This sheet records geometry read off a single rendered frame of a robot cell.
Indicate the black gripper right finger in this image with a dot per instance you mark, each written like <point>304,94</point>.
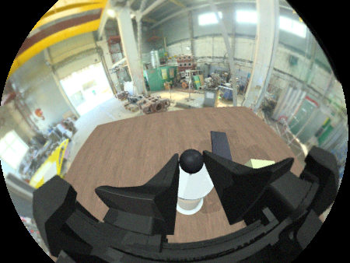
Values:
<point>239,187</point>

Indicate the glass french press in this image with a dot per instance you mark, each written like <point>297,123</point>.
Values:
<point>194,182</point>

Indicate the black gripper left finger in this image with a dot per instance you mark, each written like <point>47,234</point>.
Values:
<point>157,198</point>

